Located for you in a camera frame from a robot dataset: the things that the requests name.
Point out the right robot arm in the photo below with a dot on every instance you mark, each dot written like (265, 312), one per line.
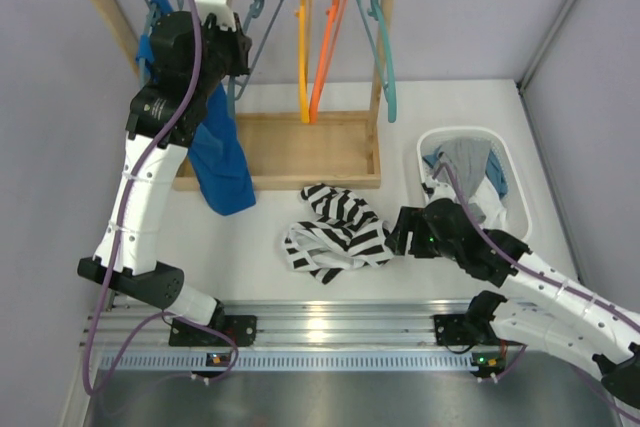
(531, 303)

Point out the wooden clothes rack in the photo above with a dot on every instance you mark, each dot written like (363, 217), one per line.
(341, 148)

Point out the white perforated laundry basket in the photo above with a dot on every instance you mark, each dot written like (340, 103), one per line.
(518, 215)

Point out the aluminium mounting rail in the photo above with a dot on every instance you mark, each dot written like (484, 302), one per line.
(313, 325)

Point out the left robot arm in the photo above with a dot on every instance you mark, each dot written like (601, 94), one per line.
(126, 258)

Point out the orange hanger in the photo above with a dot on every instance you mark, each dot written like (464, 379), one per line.
(335, 15)

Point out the grey-blue hanger under blue top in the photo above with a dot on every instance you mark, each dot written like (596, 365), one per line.
(144, 57)

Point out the white garment in basket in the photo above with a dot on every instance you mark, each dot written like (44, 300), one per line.
(487, 207)

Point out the grey garment in basket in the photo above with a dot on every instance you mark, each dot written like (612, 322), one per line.
(467, 159)

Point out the teal hanger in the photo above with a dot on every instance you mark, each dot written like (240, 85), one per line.
(376, 19)

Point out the yellow hanger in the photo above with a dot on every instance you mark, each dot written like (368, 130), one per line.
(304, 16)

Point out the blue tank top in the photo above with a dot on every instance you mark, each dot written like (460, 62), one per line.
(225, 167)

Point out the black white striped tank top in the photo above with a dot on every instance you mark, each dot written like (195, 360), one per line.
(346, 235)

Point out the blue garment in basket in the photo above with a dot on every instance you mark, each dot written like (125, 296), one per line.
(495, 173)

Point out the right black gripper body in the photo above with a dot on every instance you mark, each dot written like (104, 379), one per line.
(425, 244)

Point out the white slotted cable duct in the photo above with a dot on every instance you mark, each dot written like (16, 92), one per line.
(312, 361)

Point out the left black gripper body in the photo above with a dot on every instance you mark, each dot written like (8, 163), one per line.
(239, 47)

